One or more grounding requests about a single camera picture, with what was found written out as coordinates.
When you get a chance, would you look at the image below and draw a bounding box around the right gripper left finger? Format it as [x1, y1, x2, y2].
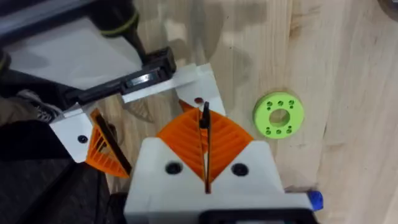
[127, 101, 209, 195]

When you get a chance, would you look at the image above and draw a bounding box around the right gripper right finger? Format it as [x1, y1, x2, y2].
[206, 103, 285, 194]

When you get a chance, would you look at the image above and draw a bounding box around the blue electric screwdriver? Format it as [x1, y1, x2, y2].
[307, 190, 325, 213]

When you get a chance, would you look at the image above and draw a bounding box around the green disc with holes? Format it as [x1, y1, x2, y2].
[252, 91, 305, 140]

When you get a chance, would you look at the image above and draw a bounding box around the orange ribbed wedge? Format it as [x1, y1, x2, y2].
[178, 98, 196, 113]

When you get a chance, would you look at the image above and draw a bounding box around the dark round tub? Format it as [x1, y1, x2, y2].
[377, 0, 398, 21]

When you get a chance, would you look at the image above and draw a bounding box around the grey mesh cable sleeve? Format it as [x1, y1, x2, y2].
[15, 89, 62, 123]

